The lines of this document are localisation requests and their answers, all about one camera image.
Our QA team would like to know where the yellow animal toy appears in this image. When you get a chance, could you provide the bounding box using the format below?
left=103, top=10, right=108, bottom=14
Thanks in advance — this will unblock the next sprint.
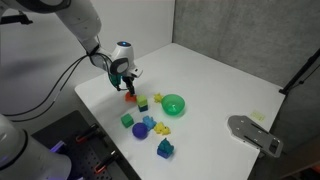
left=153, top=121, right=172, bottom=136

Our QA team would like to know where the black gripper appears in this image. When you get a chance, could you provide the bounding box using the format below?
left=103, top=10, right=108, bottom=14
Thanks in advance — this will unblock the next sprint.
left=108, top=71, right=137, bottom=97

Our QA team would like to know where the black tripod pole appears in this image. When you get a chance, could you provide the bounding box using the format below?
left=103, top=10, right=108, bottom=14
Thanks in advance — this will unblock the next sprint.
left=279, top=47, right=320, bottom=96

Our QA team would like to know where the grey metal mounting plate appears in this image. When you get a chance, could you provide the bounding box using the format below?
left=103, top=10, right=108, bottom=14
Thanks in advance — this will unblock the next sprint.
left=227, top=114, right=284, bottom=158

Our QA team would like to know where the teal toy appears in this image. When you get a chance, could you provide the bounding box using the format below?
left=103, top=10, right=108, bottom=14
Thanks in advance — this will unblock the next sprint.
left=157, top=137, right=175, bottom=154

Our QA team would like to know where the orange toy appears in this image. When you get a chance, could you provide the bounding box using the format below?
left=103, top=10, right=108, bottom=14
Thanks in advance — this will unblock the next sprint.
left=124, top=92, right=138, bottom=103

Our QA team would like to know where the green cube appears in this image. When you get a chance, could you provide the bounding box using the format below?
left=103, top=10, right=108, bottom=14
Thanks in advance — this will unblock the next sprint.
left=120, top=113, right=135, bottom=129

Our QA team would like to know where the purple lit strip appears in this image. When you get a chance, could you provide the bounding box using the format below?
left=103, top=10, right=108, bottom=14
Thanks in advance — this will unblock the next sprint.
left=49, top=139, right=66, bottom=154

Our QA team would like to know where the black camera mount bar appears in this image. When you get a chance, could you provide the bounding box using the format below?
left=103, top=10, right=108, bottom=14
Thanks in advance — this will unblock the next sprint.
left=0, top=10, right=34, bottom=26

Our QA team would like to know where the pale yellow sticker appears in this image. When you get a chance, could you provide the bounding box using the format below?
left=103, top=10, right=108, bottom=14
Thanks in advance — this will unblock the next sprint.
left=249, top=109, right=267, bottom=122

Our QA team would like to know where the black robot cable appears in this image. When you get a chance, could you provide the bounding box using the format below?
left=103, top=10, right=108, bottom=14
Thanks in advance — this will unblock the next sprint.
left=2, top=54, right=91, bottom=118
left=11, top=56, right=113, bottom=123

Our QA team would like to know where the light green block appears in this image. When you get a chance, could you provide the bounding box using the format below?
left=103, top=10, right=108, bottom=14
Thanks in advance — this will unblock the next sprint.
left=136, top=94, right=149, bottom=108

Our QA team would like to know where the light blue toy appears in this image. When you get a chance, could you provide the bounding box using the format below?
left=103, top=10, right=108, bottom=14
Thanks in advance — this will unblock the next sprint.
left=142, top=115, right=157, bottom=131

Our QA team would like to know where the black perforated board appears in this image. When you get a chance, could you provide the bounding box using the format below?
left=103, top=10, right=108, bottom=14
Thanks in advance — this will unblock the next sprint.
left=31, top=109, right=143, bottom=180

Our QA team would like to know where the yellow star toy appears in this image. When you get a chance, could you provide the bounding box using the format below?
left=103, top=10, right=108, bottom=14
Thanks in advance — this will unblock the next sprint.
left=153, top=92, right=164, bottom=104

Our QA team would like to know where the green plastic bowl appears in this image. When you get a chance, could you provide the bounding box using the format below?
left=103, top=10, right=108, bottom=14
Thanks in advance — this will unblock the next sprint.
left=161, top=93, right=186, bottom=118

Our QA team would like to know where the purple ball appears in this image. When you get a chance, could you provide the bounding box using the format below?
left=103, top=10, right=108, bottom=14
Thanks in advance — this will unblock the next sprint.
left=131, top=122, right=149, bottom=140

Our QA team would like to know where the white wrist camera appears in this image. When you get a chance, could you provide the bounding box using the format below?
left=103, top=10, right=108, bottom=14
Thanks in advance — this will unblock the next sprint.
left=128, top=67, right=144, bottom=79

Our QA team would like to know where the black clamp orange handle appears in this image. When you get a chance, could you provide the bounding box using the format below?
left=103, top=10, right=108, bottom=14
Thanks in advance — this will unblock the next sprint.
left=93, top=150, right=120, bottom=175
left=75, top=123, right=100, bottom=144

